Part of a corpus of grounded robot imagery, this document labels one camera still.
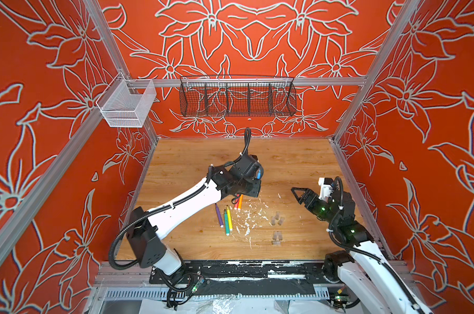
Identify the black wire basket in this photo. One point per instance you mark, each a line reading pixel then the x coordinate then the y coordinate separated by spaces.
pixel 219 96

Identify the pink marker pen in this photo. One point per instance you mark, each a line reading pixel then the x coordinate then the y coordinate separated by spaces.
pixel 236 202

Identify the orange marker pen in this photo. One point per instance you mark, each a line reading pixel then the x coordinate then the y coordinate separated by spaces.
pixel 240 201

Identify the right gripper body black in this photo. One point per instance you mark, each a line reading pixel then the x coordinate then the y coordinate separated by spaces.
pixel 321 208

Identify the grey cable duct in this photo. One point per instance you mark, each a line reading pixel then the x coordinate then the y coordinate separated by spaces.
pixel 160 294

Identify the yellow marker pen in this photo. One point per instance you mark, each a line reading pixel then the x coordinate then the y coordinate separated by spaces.
pixel 230 218

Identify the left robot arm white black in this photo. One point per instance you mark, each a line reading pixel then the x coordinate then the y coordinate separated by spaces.
pixel 147 229

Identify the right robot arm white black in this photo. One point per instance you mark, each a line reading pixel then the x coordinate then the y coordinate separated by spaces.
pixel 359 263

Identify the white mesh basket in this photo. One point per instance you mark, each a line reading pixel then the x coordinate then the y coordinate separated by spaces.
pixel 121 108

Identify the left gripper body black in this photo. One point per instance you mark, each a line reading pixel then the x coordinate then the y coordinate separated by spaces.
pixel 250 186

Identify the purple marker pen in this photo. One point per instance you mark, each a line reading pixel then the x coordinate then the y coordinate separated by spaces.
pixel 219 216

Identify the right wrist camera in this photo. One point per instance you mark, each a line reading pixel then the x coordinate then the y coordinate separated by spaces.
pixel 326 188

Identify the green marker pen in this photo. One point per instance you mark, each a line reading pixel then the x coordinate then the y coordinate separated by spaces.
pixel 226 222

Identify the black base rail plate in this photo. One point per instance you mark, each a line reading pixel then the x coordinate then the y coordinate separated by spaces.
pixel 262 276

